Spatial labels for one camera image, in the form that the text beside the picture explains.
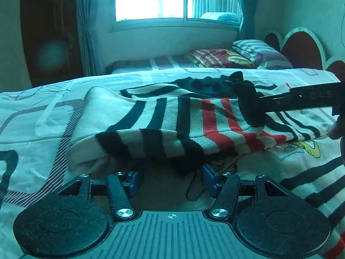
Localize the red heart-shaped headboard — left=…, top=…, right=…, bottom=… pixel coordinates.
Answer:
left=264, top=27, right=344, bottom=82

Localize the window with white frame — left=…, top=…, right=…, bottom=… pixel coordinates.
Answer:
left=113, top=0, right=241, bottom=31

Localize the red yellow folded blanket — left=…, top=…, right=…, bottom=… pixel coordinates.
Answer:
left=188, top=49, right=257, bottom=69

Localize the striped pillow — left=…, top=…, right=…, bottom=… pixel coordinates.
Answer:
left=232, top=39, right=293, bottom=69

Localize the right teal curtain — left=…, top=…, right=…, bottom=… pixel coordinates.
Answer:
left=237, top=0, right=259, bottom=40

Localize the teal curtain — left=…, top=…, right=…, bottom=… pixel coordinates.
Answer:
left=237, top=0, right=259, bottom=40
left=75, top=0, right=103, bottom=77

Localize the striped cartoon knit sweater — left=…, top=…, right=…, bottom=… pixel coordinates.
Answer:
left=63, top=71, right=345, bottom=259

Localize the dark wooden door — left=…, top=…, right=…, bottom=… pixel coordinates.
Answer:
left=20, top=0, right=84, bottom=87

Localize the left teal curtain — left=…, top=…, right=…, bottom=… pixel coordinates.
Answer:
left=75, top=0, right=103, bottom=77

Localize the light blue folded towel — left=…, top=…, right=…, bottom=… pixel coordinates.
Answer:
left=201, top=12, right=240, bottom=24

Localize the person's right hand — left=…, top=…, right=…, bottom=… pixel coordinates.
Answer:
left=328, top=116, right=345, bottom=140

